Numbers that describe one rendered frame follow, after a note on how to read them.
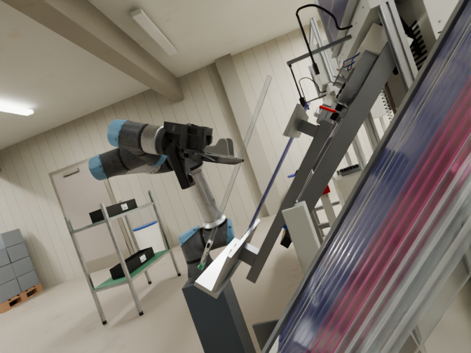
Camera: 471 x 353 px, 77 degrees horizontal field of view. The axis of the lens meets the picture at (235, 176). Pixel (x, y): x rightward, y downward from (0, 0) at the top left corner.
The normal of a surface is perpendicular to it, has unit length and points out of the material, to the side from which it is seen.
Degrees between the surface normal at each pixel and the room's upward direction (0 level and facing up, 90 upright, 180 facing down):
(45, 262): 90
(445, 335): 90
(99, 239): 90
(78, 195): 90
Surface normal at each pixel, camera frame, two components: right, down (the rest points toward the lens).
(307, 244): -0.28, 0.11
